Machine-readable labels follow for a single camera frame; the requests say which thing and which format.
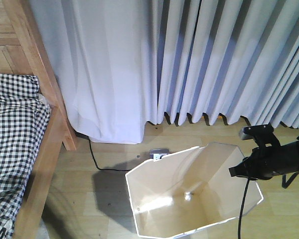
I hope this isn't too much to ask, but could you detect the black camera cable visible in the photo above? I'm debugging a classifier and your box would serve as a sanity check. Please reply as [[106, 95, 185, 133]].
[[236, 178, 251, 239]]

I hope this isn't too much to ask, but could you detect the white wall socket extension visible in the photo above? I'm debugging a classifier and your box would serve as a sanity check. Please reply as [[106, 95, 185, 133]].
[[149, 148, 170, 161]]

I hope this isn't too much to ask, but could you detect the grey pleated curtain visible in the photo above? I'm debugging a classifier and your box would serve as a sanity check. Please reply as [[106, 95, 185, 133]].
[[149, 0, 299, 128]]

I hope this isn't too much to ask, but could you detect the wooden bed frame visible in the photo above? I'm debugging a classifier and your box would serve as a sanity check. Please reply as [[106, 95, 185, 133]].
[[0, 0, 77, 239]]

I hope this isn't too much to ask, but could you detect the white trash bin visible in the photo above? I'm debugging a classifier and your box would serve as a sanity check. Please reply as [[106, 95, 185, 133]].
[[126, 142, 264, 239]]

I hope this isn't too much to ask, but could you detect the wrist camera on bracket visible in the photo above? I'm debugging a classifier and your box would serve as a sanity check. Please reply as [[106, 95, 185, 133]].
[[239, 124, 281, 148]]

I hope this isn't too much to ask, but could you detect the checkered bed sheet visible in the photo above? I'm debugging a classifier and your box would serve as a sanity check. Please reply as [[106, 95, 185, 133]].
[[0, 73, 51, 239]]

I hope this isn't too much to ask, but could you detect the black floor power cord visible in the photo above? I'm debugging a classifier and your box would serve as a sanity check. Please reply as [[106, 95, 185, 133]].
[[76, 133, 133, 171]]

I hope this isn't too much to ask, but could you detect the white curtain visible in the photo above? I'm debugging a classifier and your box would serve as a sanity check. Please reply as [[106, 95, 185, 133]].
[[30, 0, 155, 144]]

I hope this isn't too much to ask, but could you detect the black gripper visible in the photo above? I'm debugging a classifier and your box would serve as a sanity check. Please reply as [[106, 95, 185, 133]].
[[229, 146, 286, 180]]

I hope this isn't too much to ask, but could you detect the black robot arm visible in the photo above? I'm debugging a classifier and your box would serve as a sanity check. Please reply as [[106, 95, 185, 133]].
[[229, 134, 299, 188]]

